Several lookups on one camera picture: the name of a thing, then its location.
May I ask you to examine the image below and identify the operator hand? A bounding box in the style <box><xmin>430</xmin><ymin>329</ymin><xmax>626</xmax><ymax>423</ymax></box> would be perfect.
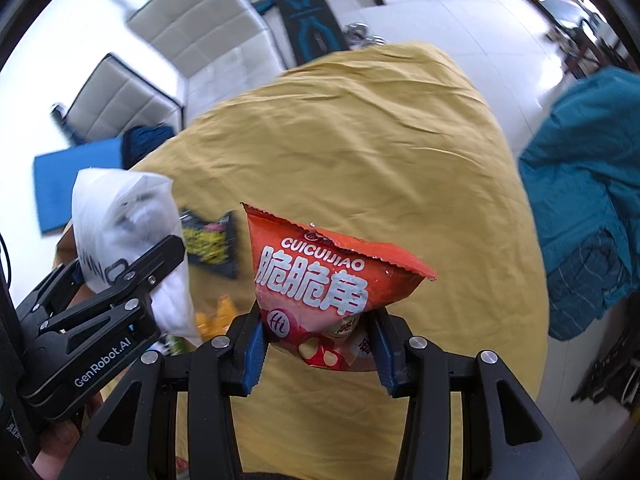
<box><xmin>34</xmin><ymin>420</ymin><xmax>82</xmax><ymax>480</ymax></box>

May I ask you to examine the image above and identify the yellow snack bag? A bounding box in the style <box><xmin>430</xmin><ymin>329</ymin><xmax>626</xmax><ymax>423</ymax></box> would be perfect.
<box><xmin>195</xmin><ymin>295</ymin><xmax>238</xmax><ymax>341</ymax></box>

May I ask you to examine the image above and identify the orange red snack bag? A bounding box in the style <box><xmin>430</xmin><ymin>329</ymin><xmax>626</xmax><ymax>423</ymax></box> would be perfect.
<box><xmin>243</xmin><ymin>204</ymin><xmax>436</xmax><ymax>372</ymax></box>

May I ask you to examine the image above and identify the black shoe wipes pack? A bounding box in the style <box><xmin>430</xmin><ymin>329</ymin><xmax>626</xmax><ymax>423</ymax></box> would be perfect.
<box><xmin>180</xmin><ymin>210</ymin><xmax>239</xmax><ymax>280</ymax></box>

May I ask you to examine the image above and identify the white soft pouch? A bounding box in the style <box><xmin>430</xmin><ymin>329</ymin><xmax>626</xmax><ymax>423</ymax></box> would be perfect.
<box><xmin>72</xmin><ymin>168</ymin><xmax>202</xmax><ymax>346</ymax></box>

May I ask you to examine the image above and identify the yellow tablecloth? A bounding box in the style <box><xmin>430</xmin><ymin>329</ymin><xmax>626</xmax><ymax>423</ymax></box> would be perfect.
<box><xmin>132</xmin><ymin>42</ymin><xmax>549</xmax><ymax>479</ymax></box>

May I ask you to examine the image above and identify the blue foam mat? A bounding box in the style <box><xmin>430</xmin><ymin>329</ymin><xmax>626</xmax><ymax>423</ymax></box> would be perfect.
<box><xmin>32</xmin><ymin>138</ymin><xmax>122</xmax><ymax>234</ymax></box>

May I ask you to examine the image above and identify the dark blue knitted cloth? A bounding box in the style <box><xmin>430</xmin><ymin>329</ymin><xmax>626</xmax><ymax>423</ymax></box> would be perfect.
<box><xmin>120</xmin><ymin>124</ymin><xmax>175</xmax><ymax>170</ymax></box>

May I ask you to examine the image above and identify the white padded chair left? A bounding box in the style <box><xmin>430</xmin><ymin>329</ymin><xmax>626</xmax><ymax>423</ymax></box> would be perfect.
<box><xmin>51</xmin><ymin>53</ymin><xmax>184</xmax><ymax>145</ymax></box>

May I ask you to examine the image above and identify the white padded chair right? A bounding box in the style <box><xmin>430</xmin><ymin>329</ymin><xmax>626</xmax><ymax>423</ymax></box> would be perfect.
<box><xmin>127</xmin><ymin>0</ymin><xmax>285</xmax><ymax>122</ymax></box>

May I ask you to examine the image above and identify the white padded chair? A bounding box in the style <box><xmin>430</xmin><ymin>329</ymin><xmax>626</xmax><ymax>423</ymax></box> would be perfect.
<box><xmin>127</xmin><ymin>0</ymin><xmax>285</xmax><ymax>122</ymax></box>
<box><xmin>51</xmin><ymin>53</ymin><xmax>184</xmax><ymax>145</ymax></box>

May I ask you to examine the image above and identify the teal blanket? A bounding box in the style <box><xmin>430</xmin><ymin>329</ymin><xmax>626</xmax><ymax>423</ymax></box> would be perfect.
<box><xmin>518</xmin><ymin>67</ymin><xmax>639</xmax><ymax>341</ymax></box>

